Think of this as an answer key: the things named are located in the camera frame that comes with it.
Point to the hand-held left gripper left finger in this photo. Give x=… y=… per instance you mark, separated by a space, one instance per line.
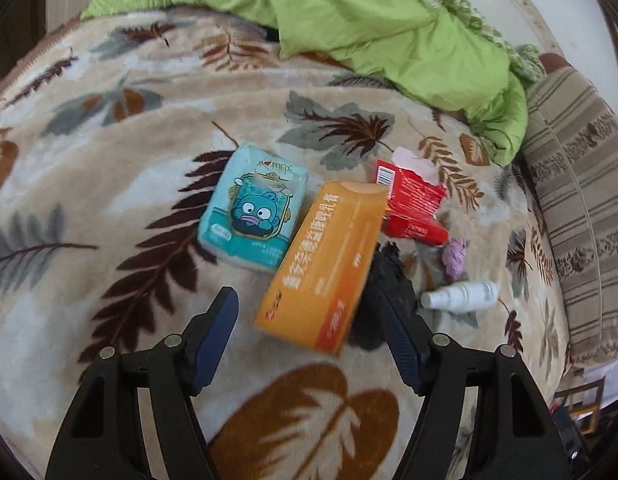
x=216 y=340

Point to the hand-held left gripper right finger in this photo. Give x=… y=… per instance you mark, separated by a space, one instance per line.
x=401 y=345

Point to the black plastic bag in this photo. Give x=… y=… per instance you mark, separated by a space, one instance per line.
x=389 y=265

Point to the orange medicine box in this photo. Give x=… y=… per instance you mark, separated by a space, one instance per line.
x=324 y=270

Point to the teal cartoon tissue packet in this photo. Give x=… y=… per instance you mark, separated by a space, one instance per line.
x=254 y=205

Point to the torn red box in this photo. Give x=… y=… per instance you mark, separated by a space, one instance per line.
x=414 y=200

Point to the white spray bottle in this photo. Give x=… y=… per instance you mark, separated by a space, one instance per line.
x=464 y=296

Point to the leaf-printed blanket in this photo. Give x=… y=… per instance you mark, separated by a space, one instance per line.
x=114 y=160

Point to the striped sofa cushion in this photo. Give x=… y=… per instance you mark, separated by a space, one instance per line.
x=579 y=185

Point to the brown sofa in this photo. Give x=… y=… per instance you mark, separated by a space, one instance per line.
x=554 y=62

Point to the green quilt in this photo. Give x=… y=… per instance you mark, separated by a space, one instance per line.
x=364 y=20

